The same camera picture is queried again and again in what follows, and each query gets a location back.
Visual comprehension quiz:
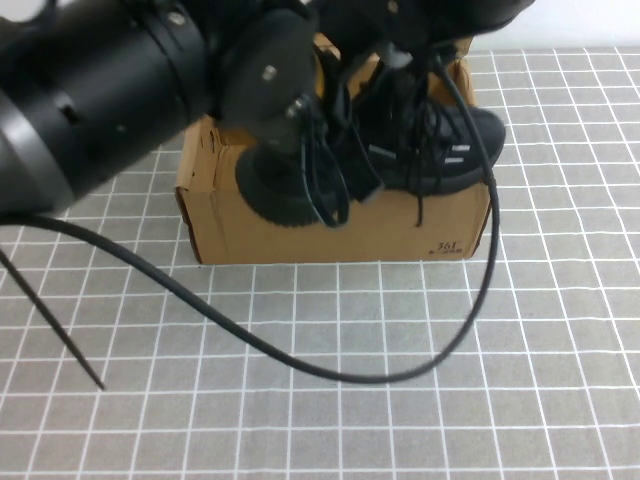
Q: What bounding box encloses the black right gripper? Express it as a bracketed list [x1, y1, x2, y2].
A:
[324, 0, 441, 66]

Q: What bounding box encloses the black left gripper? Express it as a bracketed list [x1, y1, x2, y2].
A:
[314, 44, 385, 202]

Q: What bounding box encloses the black knit sneaker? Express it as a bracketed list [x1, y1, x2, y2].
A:
[233, 44, 507, 230]

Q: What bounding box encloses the brown cardboard shoe box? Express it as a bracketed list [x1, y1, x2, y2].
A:
[173, 32, 494, 264]

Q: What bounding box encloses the grey grid tablecloth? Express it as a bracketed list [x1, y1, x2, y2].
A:
[0, 47, 640, 480]

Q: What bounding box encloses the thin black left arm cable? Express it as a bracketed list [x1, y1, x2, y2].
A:
[297, 97, 352, 230]

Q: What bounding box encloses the thick black camera cable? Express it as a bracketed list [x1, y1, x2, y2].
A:
[0, 52, 501, 385]

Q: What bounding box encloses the thin black cable tie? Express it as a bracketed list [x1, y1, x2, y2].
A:
[0, 247, 107, 392]

